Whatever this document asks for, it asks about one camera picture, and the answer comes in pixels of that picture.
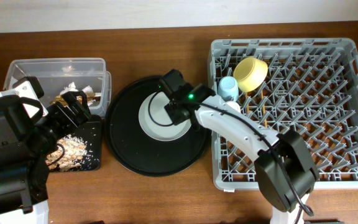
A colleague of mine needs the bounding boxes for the gold snack wrapper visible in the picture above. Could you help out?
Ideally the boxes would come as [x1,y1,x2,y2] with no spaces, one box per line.
[50,93,101,106]

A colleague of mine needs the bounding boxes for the white napkin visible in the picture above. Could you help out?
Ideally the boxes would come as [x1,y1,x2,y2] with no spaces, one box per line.
[60,82,95,96]

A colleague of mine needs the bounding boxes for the clear plastic bin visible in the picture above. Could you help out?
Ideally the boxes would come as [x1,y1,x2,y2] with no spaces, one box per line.
[3,58,111,118]

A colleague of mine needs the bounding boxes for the yellow bowl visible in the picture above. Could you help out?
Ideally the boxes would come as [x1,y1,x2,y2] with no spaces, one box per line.
[233,57,269,92]

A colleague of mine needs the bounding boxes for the food scraps and rice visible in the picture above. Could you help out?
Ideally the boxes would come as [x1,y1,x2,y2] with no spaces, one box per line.
[45,134,101,172]

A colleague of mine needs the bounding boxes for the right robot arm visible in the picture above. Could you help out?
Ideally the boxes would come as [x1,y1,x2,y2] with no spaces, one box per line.
[158,69,319,223]

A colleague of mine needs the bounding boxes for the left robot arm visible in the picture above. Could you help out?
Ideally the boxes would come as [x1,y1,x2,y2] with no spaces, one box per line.
[0,91,91,223]

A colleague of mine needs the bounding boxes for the blue cup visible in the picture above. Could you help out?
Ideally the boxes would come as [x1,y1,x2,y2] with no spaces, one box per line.
[218,76,239,101]

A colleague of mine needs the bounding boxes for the black rectangular tray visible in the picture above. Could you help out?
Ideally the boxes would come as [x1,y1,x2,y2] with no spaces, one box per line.
[71,115,103,158]

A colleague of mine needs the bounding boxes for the pale grey plate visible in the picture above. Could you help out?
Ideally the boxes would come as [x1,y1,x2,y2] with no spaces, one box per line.
[138,92,191,141]

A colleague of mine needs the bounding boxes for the grey dishwasher rack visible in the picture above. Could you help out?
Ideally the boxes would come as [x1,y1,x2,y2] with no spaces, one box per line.
[208,38,358,189]

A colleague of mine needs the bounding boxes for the pink cup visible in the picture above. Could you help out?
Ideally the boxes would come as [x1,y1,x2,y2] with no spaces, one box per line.
[226,101,241,113]

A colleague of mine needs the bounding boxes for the round black serving tray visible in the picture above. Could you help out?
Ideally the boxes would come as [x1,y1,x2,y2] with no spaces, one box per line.
[105,75,211,177]

